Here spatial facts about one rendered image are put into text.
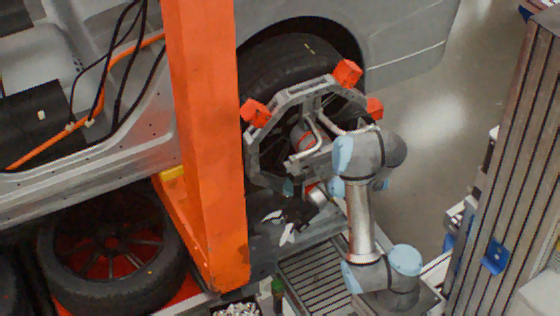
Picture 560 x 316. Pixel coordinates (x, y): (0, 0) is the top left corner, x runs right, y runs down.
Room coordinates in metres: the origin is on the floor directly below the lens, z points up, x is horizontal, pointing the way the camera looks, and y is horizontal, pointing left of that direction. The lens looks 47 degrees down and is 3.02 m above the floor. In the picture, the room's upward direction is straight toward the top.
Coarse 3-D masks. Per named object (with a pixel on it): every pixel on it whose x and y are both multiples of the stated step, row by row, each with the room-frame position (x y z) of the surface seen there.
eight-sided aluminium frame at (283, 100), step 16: (320, 80) 2.21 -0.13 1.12; (336, 80) 2.22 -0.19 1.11; (288, 96) 2.11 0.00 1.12; (304, 96) 2.12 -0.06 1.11; (352, 96) 2.24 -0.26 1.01; (272, 112) 2.07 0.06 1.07; (256, 128) 2.07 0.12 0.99; (352, 128) 2.29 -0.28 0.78; (256, 144) 2.02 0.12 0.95; (256, 160) 2.02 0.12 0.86; (256, 176) 2.02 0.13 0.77; (272, 176) 2.10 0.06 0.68; (320, 176) 2.17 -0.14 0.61
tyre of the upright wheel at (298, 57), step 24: (264, 48) 2.34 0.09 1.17; (288, 48) 2.33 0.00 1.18; (312, 48) 2.35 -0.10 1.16; (240, 72) 2.25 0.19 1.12; (264, 72) 2.21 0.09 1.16; (288, 72) 2.19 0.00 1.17; (312, 72) 2.23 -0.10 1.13; (240, 96) 2.15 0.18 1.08; (264, 96) 2.13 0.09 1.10; (240, 120) 2.09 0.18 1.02
